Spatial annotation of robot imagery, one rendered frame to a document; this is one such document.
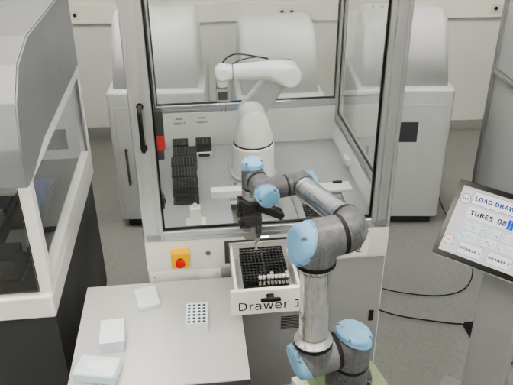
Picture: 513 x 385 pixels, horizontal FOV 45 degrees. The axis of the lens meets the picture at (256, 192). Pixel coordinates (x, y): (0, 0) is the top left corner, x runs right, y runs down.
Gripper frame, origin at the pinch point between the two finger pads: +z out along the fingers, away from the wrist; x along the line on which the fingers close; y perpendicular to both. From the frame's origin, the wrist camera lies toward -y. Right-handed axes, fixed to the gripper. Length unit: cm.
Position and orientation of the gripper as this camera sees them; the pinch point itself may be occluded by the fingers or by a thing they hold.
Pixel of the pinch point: (257, 239)
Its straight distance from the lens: 230.2
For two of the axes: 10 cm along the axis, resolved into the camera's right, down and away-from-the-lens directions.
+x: 1.7, 5.9, -7.9
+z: -0.1, 8.0, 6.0
